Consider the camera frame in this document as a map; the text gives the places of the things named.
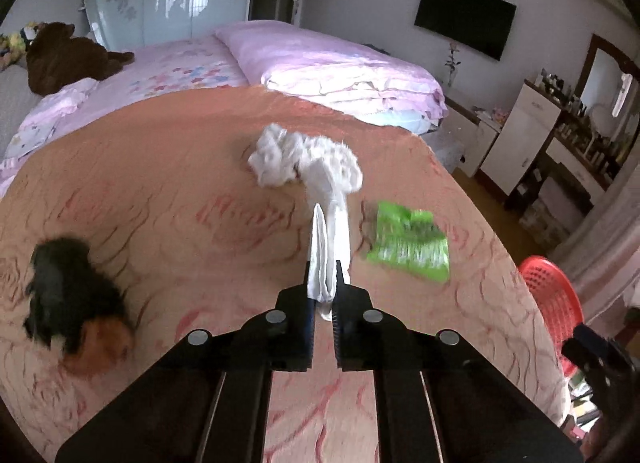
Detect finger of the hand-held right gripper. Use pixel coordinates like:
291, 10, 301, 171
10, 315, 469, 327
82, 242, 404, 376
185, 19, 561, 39
561, 323, 640, 396

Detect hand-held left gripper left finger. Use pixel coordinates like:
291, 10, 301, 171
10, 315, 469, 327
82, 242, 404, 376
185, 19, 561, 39
55, 260, 317, 463

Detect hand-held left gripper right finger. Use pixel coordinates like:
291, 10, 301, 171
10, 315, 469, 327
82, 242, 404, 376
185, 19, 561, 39
331, 260, 585, 463

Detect red plastic basket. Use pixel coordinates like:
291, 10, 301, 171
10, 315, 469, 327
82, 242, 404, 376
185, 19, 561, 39
517, 255, 585, 379

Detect white tissue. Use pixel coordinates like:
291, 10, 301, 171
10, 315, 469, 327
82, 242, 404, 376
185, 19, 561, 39
298, 136, 364, 322

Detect pale curtain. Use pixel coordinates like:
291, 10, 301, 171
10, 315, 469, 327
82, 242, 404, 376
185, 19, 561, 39
550, 163, 640, 324

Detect green snack packet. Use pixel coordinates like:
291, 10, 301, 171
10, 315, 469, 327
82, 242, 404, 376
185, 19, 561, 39
366, 200, 451, 285

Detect storage boxes under dresser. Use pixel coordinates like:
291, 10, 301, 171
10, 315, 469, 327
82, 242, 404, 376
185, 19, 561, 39
517, 178, 586, 249

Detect orange patterned blanket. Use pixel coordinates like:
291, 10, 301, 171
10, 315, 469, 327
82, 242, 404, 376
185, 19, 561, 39
0, 86, 571, 463

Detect dark wooden dressing table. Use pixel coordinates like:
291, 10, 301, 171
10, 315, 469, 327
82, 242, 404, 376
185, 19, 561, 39
505, 108, 621, 254

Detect white dressing table with mirror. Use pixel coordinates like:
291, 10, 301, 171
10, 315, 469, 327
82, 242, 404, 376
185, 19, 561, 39
535, 68, 636, 174

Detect tall white cabinet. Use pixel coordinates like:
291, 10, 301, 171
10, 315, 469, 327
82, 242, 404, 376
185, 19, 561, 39
479, 79, 568, 196

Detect light blue folded quilt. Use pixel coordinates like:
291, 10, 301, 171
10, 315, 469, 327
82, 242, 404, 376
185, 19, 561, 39
370, 108, 441, 136

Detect low white cabinet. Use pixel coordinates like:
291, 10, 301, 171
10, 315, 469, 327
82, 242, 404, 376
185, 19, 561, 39
442, 93, 503, 179

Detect black orange plush toy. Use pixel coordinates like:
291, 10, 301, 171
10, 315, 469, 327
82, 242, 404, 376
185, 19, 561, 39
22, 237, 135, 376

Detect wooden framed mirror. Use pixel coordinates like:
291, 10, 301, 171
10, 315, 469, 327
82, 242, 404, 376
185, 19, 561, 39
572, 33, 640, 119

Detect pink folded quilt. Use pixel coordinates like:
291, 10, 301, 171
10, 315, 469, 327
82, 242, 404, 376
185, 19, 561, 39
214, 20, 449, 134

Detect flower in vase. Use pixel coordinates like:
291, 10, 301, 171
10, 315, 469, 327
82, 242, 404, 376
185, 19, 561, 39
444, 42, 462, 89

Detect pink floral bed sheet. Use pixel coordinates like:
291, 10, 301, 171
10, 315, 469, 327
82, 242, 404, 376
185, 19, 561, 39
0, 36, 249, 194

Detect brown teddy bear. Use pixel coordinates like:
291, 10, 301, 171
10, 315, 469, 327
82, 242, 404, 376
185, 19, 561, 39
26, 22, 136, 96

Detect yellow green plush toys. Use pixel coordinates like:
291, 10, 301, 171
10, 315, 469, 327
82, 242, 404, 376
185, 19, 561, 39
0, 20, 41, 69

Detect black wall television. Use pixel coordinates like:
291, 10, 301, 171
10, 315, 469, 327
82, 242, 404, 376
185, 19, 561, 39
414, 0, 517, 62

